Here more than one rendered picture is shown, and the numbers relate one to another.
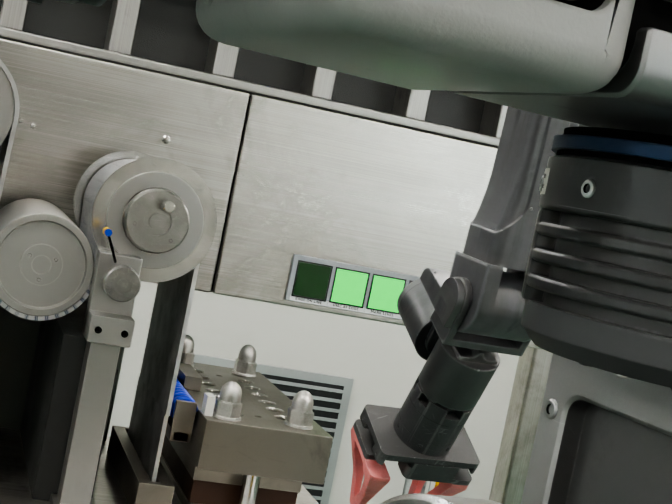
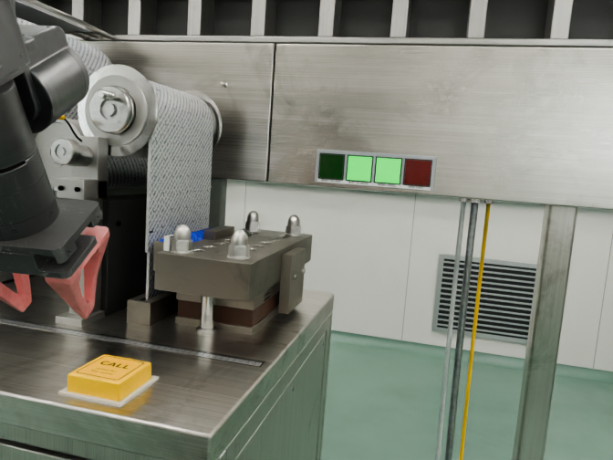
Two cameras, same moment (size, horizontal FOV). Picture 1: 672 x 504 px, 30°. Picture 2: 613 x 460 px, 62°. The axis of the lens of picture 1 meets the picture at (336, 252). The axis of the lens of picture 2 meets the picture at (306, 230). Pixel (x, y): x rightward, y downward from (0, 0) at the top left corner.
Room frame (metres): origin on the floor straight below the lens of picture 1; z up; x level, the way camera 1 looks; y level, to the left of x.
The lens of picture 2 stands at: (0.91, -0.50, 1.18)
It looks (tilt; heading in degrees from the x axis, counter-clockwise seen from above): 7 degrees down; 31
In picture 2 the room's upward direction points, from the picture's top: 4 degrees clockwise
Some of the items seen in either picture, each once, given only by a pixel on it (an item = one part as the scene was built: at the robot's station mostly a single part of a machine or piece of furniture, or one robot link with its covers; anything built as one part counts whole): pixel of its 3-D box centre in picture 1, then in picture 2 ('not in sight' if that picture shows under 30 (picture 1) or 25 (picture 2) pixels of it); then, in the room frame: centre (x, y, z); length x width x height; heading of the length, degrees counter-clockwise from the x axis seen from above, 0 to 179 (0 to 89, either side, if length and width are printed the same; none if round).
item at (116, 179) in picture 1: (155, 220); (117, 110); (1.48, 0.22, 1.25); 0.15 x 0.01 x 0.15; 107
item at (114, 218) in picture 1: (141, 212); (156, 119); (1.60, 0.25, 1.25); 0.26 x 0.12 x 0.12; 17
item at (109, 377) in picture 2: not in sight; (110, 376); (1.30, 0.00, 0.91); 0.07 x 0.07 x 0.02; 17
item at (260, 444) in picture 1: (232, 414); (246, 256); (1.69, 0.09, 1.00); 0.40 x 0.16 x 0.06; 17
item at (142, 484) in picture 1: (138, 468); (180, 294); (1.62, 0.20, 0.92); 0.28 x 0.04 x 0.04; 17
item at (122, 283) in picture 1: (121, 283); (66, 151); (1.39, 0.23, 1.18); 0.04 x 0.02 x 0.04; 107
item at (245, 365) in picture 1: (246, 359); (293, 224); (1.85, 0.10, 1.05); 0.04 x 0.04 x 0.04
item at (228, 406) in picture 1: (229, 399); (181, 237); (1.51, 0.09, 1.05); 0.04 x 0.04 x 0.04
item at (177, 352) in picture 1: (167, 325); (181, 194); (1.61, 0.19, 1.11); 0.23 x 0.01 x 0.18; 17
